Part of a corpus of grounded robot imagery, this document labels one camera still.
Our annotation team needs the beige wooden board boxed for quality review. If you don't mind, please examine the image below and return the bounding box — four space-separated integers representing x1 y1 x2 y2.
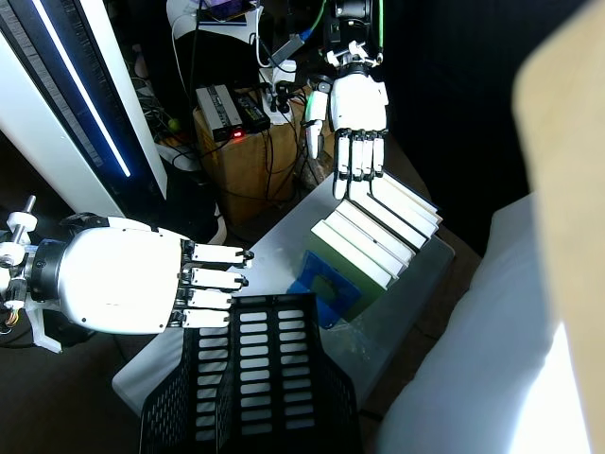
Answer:
512 0 605 454

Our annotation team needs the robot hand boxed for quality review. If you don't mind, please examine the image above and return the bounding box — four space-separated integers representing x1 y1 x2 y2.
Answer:
302 73 390 201
57 212 256 337

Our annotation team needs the light usb adapter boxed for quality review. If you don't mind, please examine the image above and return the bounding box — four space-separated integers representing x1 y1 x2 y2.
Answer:
269 31 306 61

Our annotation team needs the large cardboard box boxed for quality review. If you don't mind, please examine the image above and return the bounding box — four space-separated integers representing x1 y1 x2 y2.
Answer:
192 106 303 227

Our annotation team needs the white patterned cover book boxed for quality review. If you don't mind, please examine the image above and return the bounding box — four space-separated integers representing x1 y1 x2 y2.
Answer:
336 199 429 264

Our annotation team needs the green cover book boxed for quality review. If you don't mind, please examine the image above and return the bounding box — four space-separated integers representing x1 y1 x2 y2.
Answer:
307 219 397 323

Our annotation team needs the phone with purple screen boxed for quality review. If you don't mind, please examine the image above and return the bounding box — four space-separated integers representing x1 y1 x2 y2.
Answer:
206 0 250 26

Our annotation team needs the blue plastic bookend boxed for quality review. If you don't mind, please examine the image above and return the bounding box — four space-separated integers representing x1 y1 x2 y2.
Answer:
286 249 364 331

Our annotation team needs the white tower appliance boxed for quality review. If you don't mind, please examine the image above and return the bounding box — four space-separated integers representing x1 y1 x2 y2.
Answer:
0 0 229 245

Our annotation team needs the black mesh file tray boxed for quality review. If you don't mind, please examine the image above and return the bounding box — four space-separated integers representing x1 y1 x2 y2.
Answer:
138 291 365 454

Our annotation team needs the white rounded housing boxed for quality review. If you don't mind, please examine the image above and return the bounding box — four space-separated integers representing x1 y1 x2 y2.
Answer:
168 0 259 48

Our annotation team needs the black power adapter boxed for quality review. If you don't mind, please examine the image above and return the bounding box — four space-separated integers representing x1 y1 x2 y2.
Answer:
233 92 272 131

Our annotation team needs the white charger plug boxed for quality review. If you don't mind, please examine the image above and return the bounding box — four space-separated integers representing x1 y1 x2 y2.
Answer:
271 59 298 82

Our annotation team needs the white paperback book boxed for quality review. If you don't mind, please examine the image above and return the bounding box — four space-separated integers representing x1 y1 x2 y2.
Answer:
323 211 408 280
361 182 443 237

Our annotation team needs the dark back cover book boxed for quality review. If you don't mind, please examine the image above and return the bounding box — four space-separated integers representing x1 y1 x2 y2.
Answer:
375 170 444 223

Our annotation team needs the black cover book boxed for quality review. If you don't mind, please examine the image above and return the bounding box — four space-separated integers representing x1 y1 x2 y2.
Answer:
349 188 439 252

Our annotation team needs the white power strip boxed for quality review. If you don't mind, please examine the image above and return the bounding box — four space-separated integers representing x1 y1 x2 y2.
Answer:
258 68 297 126

